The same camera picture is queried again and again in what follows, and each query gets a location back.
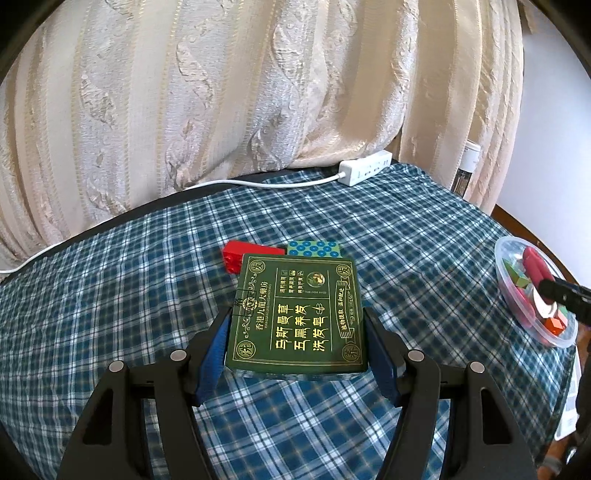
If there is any white foam ring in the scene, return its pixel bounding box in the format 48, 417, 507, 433
530, 285, 556, 320

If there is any white power cable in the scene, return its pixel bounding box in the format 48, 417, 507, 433
0, 172, 345, 276

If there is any pink foam loop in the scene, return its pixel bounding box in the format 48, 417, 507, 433
523, 247, 557, 296

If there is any white power strip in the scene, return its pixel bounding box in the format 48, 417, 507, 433
338, 149, 393, 186

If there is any orange plastic building block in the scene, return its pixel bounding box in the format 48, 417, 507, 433
545, 310, 570, 337

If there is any blue plaid tablecloth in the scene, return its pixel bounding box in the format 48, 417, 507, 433
0, 161, 580, 480

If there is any dark green printed box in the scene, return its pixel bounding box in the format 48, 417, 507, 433
224, 253, 369, 380

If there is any red building block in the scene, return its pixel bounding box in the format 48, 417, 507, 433
222, 240, 286, 276

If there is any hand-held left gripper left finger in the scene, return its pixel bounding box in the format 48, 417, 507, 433
55, 307, 234, 480

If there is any green block with blue dots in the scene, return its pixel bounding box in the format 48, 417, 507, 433
286, 239, 343, 259

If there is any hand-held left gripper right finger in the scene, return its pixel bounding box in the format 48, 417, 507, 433
362, 307, 539, 480

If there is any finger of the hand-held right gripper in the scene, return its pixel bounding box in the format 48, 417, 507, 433
539, 277, 591, 324

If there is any white bottle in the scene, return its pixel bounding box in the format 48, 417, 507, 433
450, 140, 481, 204

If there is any cream patterned curtain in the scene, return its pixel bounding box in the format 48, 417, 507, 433
0, 0, 525, 273

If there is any pink and green block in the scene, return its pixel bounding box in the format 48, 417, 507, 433
505, 263, 532, 305

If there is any clear plastic container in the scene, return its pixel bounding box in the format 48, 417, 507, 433
494, 235, 578, 348

